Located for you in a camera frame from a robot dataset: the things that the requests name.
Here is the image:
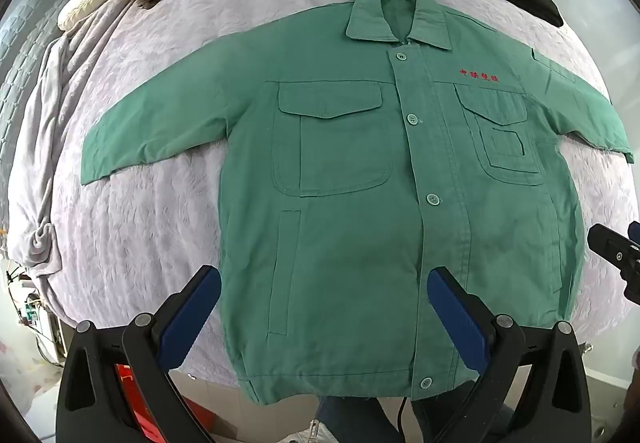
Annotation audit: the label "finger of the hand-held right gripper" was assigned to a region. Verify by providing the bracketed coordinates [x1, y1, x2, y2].
[587, 221, 640, 274]
[622, 268, 640, 305]

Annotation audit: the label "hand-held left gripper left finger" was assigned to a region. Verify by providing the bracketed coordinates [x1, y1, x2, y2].
[56, 264, 222, 443]

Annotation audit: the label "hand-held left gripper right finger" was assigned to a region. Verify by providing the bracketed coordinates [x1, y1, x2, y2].
[427, 265, 593, 443]

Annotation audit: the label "green work jacket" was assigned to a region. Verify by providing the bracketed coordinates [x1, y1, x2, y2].
[80, 0, 632, 406]

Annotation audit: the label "lavender bed blanket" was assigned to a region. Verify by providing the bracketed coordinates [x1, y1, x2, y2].
[7, 0, 640, 374]

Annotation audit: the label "person's legs in jeans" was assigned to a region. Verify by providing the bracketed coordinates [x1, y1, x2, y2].
[312, 393, 466, 443]

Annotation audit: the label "cream knit cloth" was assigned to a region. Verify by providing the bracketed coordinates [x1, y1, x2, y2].
[57, 0, 126, 31]

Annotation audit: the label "grey quilted mattress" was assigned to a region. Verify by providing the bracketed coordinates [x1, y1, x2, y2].
[0, 0, 121, 124]

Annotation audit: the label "black cable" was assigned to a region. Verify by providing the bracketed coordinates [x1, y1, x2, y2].
[395, 395, 411, 443]

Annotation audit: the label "tangle of cables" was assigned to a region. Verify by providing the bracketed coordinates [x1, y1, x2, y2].
[2, 263, 56, 364]

